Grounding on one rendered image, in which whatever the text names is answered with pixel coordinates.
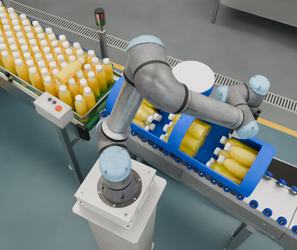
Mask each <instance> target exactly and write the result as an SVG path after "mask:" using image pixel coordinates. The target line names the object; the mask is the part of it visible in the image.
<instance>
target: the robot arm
mask: <svg viewBox="0 0 297 250"><path fill-rule="evenodd" d="M126 53H127V56H128V60H127V63H126V65H125V68H124V70H123V77H124V79H125V80H124V83H123V85H122V87H121V90H120V92H119V95H118V97H117V99H116V102H115V104H114V107H113V109H112V111H111V114H110V116H108V117H105V118H104V119H103V120H100V121H99V122H98V124H97V126H96V137H97V143H98V151H99V168H100V171H101V173H102V177H103V179H102V183H101V189H102V192H103V195H104V197H105V198H106V199H107V200H109V201H111V202H114V203H123V202H127V201H129V200H130V199H132V198H133V197H134V195H135V194H136V191H137V179H136V177H135V175H134V174H133V172H132V169H131V158H130V155H129V151H128V146H127V139H128V137H129V135H130V133H131V127H130V125H131V123H132V121H133V119H134V117H135V115H136V113H137V111H138V109H139V107H140V105H141V103H142V101H143V100H144V99H145V100H146V101H147V102H148V103H150V104H151V105H153V106H155V107H156V108H158V109H160V110H162V111H165V112H167V113H170V114H174V115H177V114H179V113H182V114H185V115H188V116H192V117H195V118H198V119H201V120H204V121H208V122H211V123H214V124H217V125H221V126H224V127H228V128H230V131H229V138H231V137H235V138H238V139H249V138H251V137H253V136H255V135H256V134H257V133H258V131H259V127H258V125H257V123H256V121H257V119H258V117H259V115H260V113H261V111H262V110H261V109H259V107H260V105H261V103H262V101H263V100H264V98H265V96H266V94H267V93H268V90H269V87H270V82H269V80H268V79H267V78H266V77H264V76H262V75H255V76H253V77H252V78H251V79H250V80H249V82H247V83H241V84H234V85H226V86H221V87H218V88H217V89H216V91H215V99H213V98H211V97H208V96H205V95H203V94H200V93H197V92H195V91H192V90H189V88H188V87H187V85H185V84H184V83H181V82H179V81H178V80H177V79H176V78H175V76H174V74H173V72H172V69H171V66H170V63H169V60H168V57H167V54H166V49H165V47H164V46H163V43H162V42H161V40H160V39H158V38H157V37H155V36H151V35H142V36H139V37H137V38H134V39H133V40H131V41H130V42H129V44H128V46H127V51H126Z"/></svg>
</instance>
